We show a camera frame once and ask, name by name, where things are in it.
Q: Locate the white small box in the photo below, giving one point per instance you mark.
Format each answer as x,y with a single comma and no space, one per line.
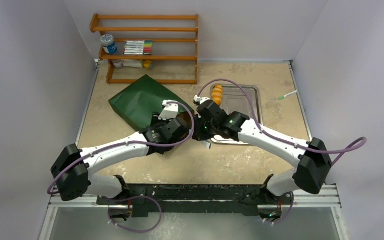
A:
132,63

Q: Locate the yellow small bottle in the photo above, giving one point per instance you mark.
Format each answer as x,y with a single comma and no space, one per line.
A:
148,64

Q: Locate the small grey jar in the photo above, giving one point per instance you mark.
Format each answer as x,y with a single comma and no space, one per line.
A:
117,63

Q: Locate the blue white jar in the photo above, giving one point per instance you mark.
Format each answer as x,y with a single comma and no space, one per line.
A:
108,43

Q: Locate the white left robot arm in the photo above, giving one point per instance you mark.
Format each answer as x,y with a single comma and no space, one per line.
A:
75,171

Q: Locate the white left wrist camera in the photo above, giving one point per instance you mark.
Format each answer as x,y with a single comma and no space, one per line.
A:
169,111

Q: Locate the silver metal tongs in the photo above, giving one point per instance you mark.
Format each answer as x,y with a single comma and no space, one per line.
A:
207,144

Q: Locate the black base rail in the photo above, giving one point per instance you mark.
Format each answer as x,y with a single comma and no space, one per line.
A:
247,199

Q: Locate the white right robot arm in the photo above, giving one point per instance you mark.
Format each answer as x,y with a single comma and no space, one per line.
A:
310,164

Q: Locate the silver metal tray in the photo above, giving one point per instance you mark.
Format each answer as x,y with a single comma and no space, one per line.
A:
234,100

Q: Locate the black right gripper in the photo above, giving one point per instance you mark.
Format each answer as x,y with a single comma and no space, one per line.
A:
206,109

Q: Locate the green brown paper bag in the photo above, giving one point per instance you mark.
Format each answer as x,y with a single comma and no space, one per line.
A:
137,103

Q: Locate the green white marker pen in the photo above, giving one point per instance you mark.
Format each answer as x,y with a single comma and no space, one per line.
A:
287,95

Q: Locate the orange fake bread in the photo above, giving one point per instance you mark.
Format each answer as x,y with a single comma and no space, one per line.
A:
217,94

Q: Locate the pack of coloured markers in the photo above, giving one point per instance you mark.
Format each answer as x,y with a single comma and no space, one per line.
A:
138,47

